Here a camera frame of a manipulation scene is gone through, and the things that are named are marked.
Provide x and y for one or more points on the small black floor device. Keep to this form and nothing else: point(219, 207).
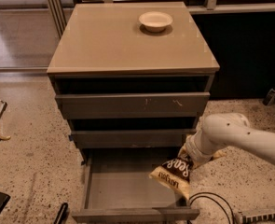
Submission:
point(270, 97)

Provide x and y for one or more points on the brown chip bag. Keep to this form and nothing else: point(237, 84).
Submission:
point(174, 174)

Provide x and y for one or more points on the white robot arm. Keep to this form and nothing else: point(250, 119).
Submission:
point(223, 130)

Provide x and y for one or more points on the grey top drawer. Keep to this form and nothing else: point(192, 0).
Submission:
point(127, 106)

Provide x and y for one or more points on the grey drawer cabinet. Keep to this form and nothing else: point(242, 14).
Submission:
point(106, 50)

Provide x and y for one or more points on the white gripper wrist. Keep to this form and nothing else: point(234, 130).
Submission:
point(193, 152)

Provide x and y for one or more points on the white paper bowl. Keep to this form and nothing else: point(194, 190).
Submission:
point(155, 22)

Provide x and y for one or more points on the grey middle drawer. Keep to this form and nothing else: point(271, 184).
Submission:
point(130, 138)

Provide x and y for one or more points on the grey open bottom drawer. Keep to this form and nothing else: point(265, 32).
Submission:
point(118, 188)

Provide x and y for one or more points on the black handle bottom edge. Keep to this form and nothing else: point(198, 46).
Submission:
point(61, 215)

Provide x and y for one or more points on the grey power strip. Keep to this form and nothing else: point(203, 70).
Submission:
point(253, 216)

